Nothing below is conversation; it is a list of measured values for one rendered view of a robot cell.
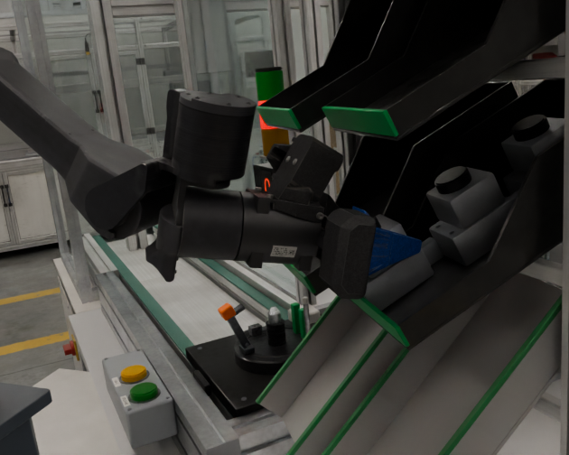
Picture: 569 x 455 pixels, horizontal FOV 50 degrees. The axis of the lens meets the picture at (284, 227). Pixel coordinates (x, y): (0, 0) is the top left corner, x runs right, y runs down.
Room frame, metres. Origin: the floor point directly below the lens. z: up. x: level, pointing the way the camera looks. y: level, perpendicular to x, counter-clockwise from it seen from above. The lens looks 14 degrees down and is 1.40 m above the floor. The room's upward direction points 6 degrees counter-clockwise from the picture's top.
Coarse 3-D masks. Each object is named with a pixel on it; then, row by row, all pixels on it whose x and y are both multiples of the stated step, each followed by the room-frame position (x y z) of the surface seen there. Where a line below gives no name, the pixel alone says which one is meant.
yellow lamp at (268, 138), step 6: (264, 132) 1.11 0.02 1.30; (270, 132) 1.10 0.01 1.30; (276, 132) 1.10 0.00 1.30; (282, 132) 1.10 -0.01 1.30; (264, 138) 1.11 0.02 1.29; (270, 138) 1.10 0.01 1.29; (276, 138) 1.10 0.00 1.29; (282, 138) 1.10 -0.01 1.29; (288, 138) 1.11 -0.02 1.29; (264, 144) 1.11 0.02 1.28; (270, 144) 1.10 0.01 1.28; (264, 150) 1.11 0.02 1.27
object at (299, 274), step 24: (480, 96) 0.68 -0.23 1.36; (504, 96) 0.62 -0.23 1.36; (432, 120) 0.74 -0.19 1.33; (456, 120) 0.60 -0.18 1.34; (480, 120) 0.61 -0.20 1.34; (360, 144) 0.71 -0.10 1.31; (384, 144) 0.72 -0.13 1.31; (408, 144) 0.73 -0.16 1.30; (432, 144) 0.60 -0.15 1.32; (360, 168) 0.71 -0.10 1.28; (384, 168) 0.72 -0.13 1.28; (408, 168) 0.59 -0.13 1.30; (432, 168) 0.60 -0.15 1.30; (360, 192) 0.71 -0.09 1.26; (384, 192) 0.72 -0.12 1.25; (408, 192) 0.59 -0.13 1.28; (408, 216) 0.59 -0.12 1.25; (312, 264) 0.63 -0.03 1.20; (312, 288) 0.56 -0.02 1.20
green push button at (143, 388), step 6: (138, 384) 0.84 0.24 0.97; (144, 384) 0.84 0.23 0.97; (150, 384) 0.84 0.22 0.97; (132, 390) 0.82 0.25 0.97; (138, 390) 0.82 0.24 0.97; (144, 390) 0.82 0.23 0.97; (150, 390) 0.82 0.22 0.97; (156, 390) 0.82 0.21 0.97; (132, 396) 0.81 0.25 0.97; (138, 396) 0.81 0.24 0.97; (144, 396) 0.81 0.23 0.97; (150, 396) 0.81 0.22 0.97
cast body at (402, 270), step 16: (384, 224) 0.51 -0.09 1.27; (400, 224) 0.50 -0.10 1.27; (432, 240) 0.52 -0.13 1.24; (416, 256) 0.50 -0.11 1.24; (432, 256) 0.52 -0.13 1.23; (384, 272) 0.49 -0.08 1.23; (400, 272) 0.50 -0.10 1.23; (416, 272) 0.50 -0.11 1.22; (432, 272) 0.50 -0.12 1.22; (368, 288) 0.49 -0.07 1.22; (384, 288) 0.49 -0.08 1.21; (400, 288) 0.50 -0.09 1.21; (384, 304) 0.49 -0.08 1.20
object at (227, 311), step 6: (222, 306) 0.87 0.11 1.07; (228, 306) 0.87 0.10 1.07; (240, 306) 0.88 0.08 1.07; (222, 312) 0.86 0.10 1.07; (228, 312) 0.86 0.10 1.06; (234, 312) 0.86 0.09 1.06; (228, 318) 0.86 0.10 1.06; (234, 318) 0.87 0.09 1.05; (234, 324) 0.87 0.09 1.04; (234, 330) 0.87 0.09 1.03; (240, 330) 0.87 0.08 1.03; (240, 336) 0.87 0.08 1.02; (246, 336) 0.87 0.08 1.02; (240, 342) 0.87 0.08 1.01; (246, 342) 0.87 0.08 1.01
